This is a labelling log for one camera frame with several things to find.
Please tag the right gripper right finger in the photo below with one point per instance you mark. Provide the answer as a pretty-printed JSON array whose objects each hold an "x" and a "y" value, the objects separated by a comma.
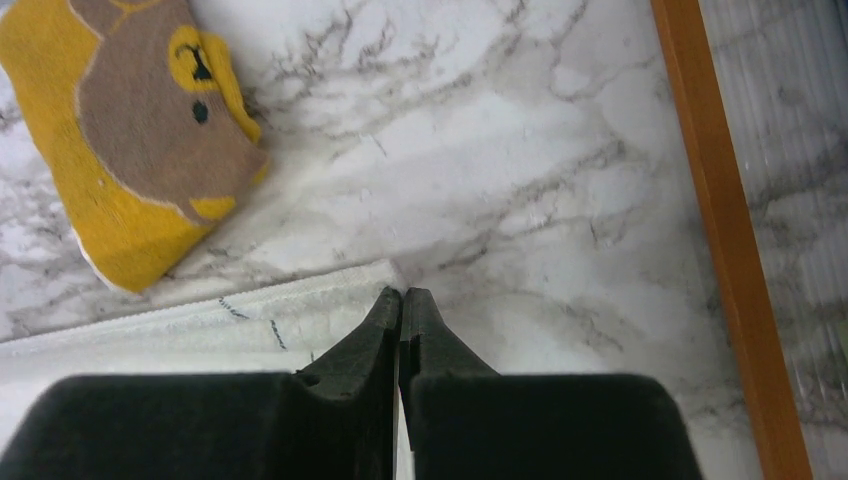
[{"x": 466, "y": 421}]

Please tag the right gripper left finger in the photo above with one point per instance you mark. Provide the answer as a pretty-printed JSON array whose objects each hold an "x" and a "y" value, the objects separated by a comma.
[{"x": 334, "y": 419}]

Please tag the white towel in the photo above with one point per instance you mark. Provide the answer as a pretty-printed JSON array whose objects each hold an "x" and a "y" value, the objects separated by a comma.
[{"x": 278, "y": 328}]

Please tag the yellow bear towel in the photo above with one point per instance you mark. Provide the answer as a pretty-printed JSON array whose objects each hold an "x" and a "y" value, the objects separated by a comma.
[{"x": 140, "y": 119}]

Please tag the wooden rack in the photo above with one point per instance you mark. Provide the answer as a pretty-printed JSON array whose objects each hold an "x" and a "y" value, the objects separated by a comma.
[{"x": 760, "y": 89}]

